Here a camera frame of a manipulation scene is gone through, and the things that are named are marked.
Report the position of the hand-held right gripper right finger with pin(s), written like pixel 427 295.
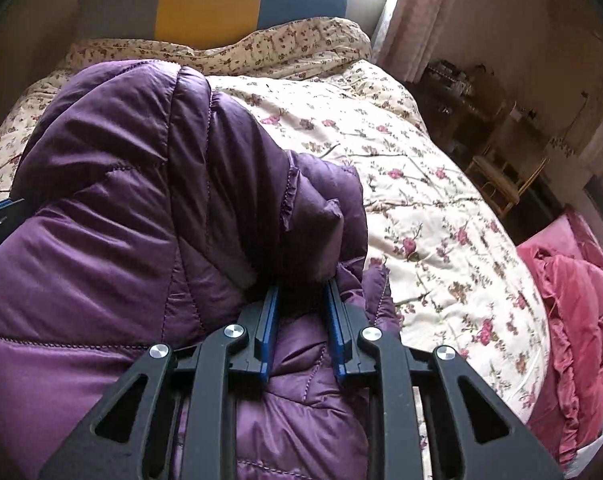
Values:
pixel 337 332

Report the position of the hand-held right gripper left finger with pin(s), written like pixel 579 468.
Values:
pixel 269 332

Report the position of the purple quilted puffer jacket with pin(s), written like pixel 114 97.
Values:
pixel 106 235

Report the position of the cream floral duvet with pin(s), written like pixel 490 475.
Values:
pixel 431 220

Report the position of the wooden chair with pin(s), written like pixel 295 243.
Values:
pixel 506 185

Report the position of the pink ruffled cloth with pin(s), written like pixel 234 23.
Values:
pixel 576 310

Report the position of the cluttered dark dresser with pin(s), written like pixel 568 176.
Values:
pixel 456 105

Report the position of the grey yellow blue headboard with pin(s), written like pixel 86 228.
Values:
pixel 211 5

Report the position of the pink curtain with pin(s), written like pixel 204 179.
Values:
pixel 416 20

